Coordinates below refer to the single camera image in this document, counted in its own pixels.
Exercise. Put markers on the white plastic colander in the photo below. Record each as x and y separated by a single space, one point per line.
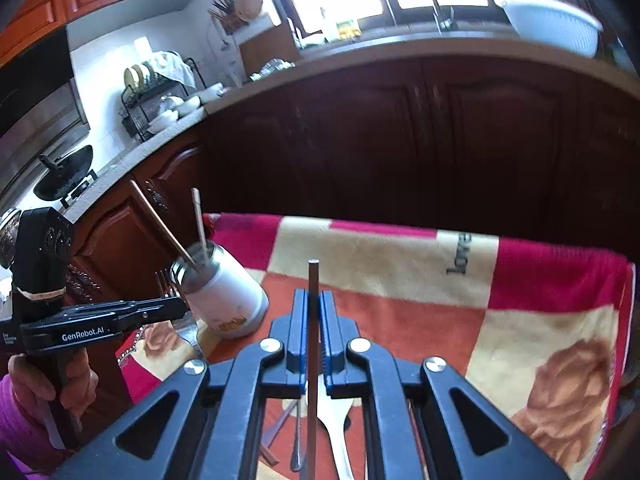
550 22

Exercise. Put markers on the speckled stone countertop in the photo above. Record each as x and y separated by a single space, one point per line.
165 142

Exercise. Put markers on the person's left hand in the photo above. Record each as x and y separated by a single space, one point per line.
30 380

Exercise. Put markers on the wooden cutting board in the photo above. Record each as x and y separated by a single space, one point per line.
267 47

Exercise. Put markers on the white utensil jar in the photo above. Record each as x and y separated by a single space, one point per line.
225 300

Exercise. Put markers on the yellow green package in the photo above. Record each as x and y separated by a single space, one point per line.
348 30

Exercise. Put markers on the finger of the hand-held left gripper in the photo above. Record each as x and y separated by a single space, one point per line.
155 312

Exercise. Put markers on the dark wooden base cabinets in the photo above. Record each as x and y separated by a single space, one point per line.
400 160

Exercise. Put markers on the steel range hood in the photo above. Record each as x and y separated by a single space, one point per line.
35 105

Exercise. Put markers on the clear bottle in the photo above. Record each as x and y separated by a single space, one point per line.
330 25

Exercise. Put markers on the white cloth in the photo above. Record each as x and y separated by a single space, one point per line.
172 70

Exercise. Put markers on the black wok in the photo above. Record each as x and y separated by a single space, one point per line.
65 172

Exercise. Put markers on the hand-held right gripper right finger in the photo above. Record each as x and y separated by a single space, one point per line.
328 320

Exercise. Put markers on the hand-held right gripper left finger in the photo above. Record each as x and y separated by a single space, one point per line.
300 320

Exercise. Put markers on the metal spoon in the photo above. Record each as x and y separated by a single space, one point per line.
298 435

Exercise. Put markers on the grey metal chopstick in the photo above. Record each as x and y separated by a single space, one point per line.
313 340

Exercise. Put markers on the round woven lid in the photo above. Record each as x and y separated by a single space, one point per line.
250 5

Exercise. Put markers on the wall chopstick holder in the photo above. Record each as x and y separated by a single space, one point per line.
227 15

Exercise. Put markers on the red floral printed blanket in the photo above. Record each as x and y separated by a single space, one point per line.
400 305

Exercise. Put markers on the white bowl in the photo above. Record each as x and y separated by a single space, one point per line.
189 106
162 121
210 92

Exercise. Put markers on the cream plate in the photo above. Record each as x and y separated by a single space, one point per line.
136 76

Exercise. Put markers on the light wooden chopstick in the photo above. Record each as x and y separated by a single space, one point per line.
199 220

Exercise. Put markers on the white plastic spoon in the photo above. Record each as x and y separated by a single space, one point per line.
336 425

